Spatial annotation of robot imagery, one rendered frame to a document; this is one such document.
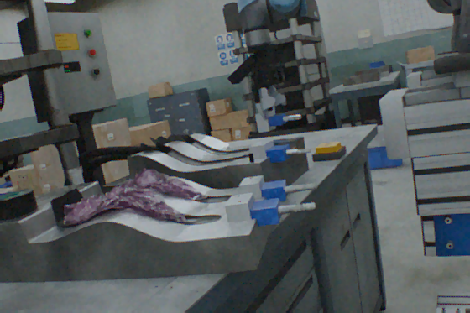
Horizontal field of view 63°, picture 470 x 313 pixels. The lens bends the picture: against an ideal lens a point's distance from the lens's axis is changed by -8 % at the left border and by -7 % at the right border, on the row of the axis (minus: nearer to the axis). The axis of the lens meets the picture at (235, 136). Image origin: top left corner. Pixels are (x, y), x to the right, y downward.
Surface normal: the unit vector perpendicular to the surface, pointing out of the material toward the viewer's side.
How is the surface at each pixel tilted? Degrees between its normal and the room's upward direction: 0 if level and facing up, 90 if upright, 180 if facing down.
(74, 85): 90
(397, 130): 90
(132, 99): 90
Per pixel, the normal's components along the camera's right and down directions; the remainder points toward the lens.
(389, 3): -0.41, 0.19
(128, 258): -0.21, 0.16
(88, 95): 0.85, -0.11
